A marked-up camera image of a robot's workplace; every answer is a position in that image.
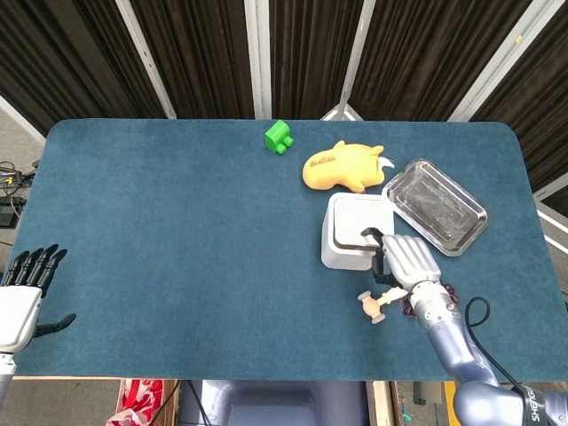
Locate rectangular metal tray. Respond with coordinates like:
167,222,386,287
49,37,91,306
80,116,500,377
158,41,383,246
381,158,490,258

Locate white frame post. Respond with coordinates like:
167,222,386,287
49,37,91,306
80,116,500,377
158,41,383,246
532,171,568,255
446,0,547,123
114,0,178,120
243,0,272,121
319,0,377,122

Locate teal blue felt-covered table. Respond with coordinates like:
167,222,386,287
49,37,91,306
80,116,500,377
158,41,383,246
8,118,568,383

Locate dark brown curtain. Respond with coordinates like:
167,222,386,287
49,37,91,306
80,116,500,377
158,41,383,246
0,0,568,205

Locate tangled floor cables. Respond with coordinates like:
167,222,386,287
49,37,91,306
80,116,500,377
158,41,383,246
0,160,38,197

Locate black floor device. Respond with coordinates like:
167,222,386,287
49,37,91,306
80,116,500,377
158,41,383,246
0,196,28,229

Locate white trash bin lid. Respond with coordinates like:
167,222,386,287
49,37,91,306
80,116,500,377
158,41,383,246
320,192,397,272

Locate red white plastic bag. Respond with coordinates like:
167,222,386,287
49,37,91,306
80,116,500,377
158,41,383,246
105,378,166,426

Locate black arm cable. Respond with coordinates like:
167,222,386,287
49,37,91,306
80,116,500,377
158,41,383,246
462,296,536,398

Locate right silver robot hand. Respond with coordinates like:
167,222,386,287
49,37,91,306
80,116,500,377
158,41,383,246
361,226,443,292

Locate green toy block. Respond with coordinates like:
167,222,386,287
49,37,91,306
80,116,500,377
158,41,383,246
264,119,296,156

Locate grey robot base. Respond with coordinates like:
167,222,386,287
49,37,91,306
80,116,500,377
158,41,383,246
178,380,370,426

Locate cream toy hammer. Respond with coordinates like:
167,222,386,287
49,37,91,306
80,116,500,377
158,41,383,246
358,286,409,326

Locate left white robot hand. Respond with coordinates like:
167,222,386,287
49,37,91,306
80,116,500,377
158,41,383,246
0,243,78,355

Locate yellow plush toy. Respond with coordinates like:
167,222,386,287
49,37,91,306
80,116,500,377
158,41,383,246
302,139,397,194

